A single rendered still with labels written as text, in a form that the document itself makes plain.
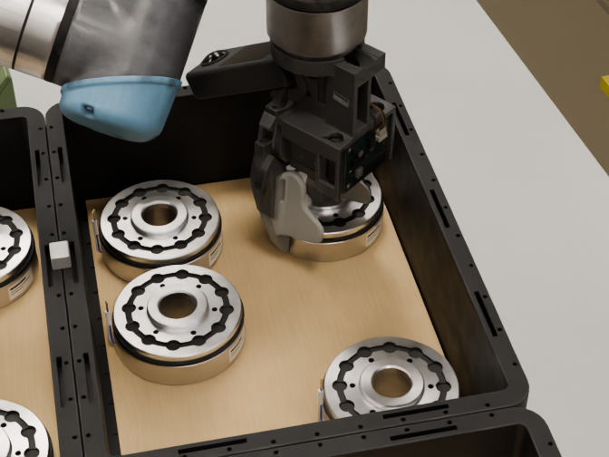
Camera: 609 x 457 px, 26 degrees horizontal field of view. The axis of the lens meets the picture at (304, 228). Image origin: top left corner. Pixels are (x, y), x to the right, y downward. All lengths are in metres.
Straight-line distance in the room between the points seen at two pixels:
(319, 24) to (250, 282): 0.26
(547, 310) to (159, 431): 0.44
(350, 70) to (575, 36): 1.97
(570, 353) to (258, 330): 0.32
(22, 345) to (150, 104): 0.26
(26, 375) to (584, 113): 1.81
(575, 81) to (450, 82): 1.25
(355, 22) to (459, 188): 0.48
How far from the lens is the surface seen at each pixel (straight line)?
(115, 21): 0.91
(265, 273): 1.11
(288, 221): 1.07
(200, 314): 1.03
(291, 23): 0.95
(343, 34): 0.95
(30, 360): 1.07
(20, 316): 1.10
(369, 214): 1.12
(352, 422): 0.88
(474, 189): 1.40
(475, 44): 1.61
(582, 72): 2.81
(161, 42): 0.92
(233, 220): 1.16
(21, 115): 1.14
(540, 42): 2.88
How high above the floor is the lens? 1.61
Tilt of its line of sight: 43 degrees down
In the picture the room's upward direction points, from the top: straight up
